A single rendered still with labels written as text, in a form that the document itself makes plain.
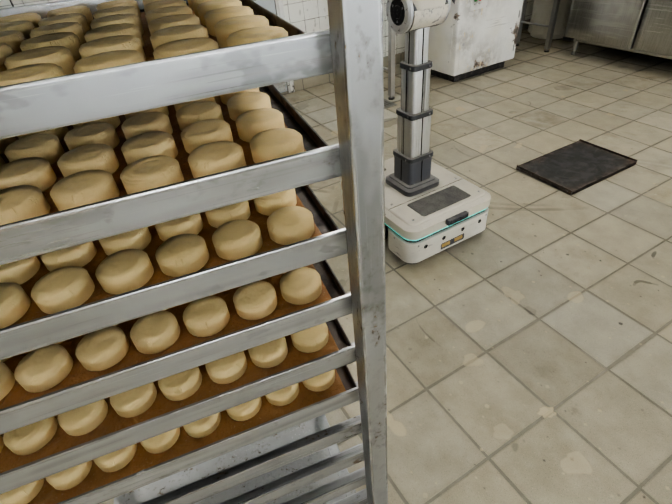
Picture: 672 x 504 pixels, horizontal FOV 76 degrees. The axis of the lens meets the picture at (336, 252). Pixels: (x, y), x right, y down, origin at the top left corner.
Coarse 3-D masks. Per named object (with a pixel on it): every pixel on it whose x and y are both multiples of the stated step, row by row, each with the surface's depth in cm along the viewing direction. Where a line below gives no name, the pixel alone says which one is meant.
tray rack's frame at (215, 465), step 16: (320, 416) 137; (288, 432) 134; (304, 432) 133; (240, 448) 131; (256, 448) 131; (272, 448) 130; (336, 448) 129; (208, 464) 128; (224, 464) 128; (288, 464) 126; (304, 464) 126; (160, 480) 126; (176, 480) 125; (192, 480) 125; (256, 480) 123; (272, 480) 123; (320, 480) 122; (128, 496) 123; (144, 496) 122; (224, 496) 121; (288, 496) 119
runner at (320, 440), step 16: (320, 432) 67; (336, 432) 64; (352, 432) 66; (288, 448) 66; (304, 448) 64; (320, 448) 65; (240, 464) 65; (256, 464) 62; (272, 464) 63; (208, 480) 63; (224, 480) 61; (240, 480) 62; (160, 496) 62; (176, 496) 62; (192, 496) 60; (208, 496) 61
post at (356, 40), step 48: (336, 0) 29; (336, 48) 31; (336, 96) 34; (384, 192) 38; (384, 240) 41; (384, 288) 45; (384, 336) 50; (384, 384) 56; (384, 432) 63; (384, 480) 73
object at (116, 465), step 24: (312, 384) 62; (336, 384) 63; (240, 408) 59; (264, 408) 61; (288, 408) 61; (168, 432) 57; (192, 432) 57; (216, 432) 59; (120, 456) 55; (144, 456) 57; (168, 456) 57; (48, 480) 54; (72, 480) 54; (96, 480) 55
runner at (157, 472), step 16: (336, 400) 59; (352, 400) 61; (288, 416) 57; (304, 416) 59; (240, 432) 56; (256, 432) 57; (272, 432) 58; (208, 448) 55; (224, 448) 56; (160, 464) 54; (176, 464) 54; (192, 464) 56; (128, 480) 53; (144, 480) 54; (80, 496) 51; (96, 496) 52; (112, 496) 53
